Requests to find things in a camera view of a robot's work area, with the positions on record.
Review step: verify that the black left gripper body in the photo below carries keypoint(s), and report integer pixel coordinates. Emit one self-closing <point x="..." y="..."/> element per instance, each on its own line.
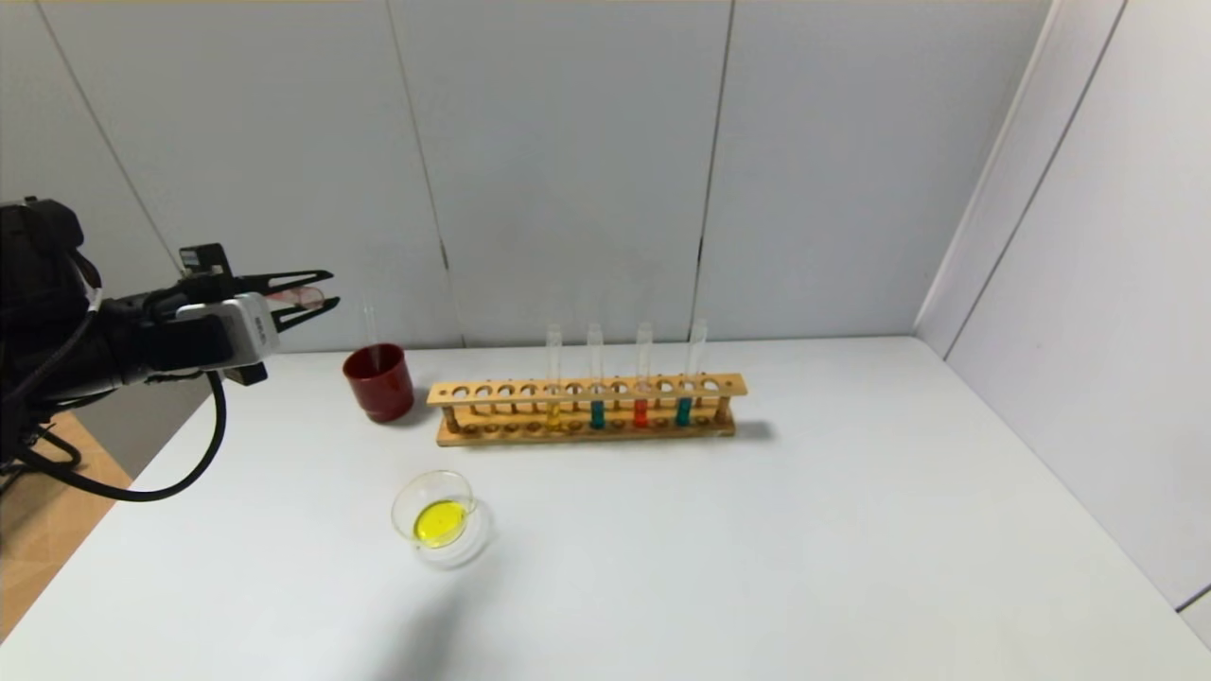
<point x="210" y="270"/>

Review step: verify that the wooden test tube rack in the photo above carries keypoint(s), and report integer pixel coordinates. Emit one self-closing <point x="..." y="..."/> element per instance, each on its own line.
<point x="605" y="436"/>

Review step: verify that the black metal stand leg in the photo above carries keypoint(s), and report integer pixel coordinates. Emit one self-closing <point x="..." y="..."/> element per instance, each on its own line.
<point x="74" y="461"/>

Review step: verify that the yellow pigment glass test tube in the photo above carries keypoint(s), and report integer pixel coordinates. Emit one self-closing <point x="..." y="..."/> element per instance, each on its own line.
<point x="371" y="331"/>
<point x="554" y="416"/>

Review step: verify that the clear glass dish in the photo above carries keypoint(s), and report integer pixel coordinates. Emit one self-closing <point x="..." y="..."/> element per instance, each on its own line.
<point x="440" y="520"/>

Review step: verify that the teal pigment glass test tube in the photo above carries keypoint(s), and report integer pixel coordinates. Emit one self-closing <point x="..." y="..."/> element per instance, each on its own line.
<point x="597" y="416"/>
<point x="683" y="412"/>

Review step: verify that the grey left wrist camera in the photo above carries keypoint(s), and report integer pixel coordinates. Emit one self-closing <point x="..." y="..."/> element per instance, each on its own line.
<point x="246" y="331"/>

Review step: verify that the red pigment glass test tube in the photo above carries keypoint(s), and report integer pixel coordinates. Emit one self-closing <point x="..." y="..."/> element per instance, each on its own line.
<point x="640" y="414"/>
<point x="303" y="298"/>

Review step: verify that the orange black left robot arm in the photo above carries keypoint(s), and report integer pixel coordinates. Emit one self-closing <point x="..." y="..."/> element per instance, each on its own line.
<point x="38" y="255"/>

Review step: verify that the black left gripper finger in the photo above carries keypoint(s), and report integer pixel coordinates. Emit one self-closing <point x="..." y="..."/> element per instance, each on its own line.
<point x="298" y="317"/>
<point x="274" y="282"/>

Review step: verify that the dark red cup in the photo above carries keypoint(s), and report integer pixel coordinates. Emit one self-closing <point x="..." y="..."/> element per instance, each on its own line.
<point x="380" y="392"/>

